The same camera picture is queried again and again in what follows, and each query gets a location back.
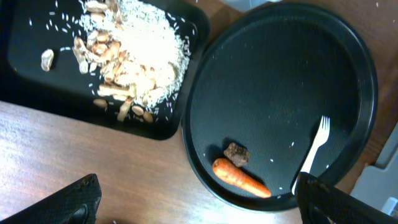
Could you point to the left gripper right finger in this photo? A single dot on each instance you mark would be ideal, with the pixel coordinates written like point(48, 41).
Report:
point(319, 202)

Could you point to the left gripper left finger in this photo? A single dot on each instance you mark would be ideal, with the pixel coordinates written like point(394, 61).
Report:
point(76, 203)

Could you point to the white plastic fork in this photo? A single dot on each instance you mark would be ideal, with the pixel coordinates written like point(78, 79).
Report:
point(320, 139)

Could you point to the brown food lump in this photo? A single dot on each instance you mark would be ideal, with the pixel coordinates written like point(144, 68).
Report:
point(237, 154)

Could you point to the orange carrot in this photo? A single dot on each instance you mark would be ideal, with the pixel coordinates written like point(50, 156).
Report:
point(232, 175)

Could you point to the grey dishwasher rack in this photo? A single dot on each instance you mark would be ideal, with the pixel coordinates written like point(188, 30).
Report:
point(377, 184)

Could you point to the round black tray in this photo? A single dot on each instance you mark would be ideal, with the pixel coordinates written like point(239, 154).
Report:
point(265, 84)

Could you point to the black rectangular tray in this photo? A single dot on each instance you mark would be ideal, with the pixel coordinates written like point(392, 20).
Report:
point(28, 28)

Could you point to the single peanut shell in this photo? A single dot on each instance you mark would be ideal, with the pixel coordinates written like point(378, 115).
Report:
point(47, 59)

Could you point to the rice and peanut shell pile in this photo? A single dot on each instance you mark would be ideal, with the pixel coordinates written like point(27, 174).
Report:
point(139, 52)

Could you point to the clear plastic bin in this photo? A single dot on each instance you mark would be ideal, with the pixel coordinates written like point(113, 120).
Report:
point(246, 5)

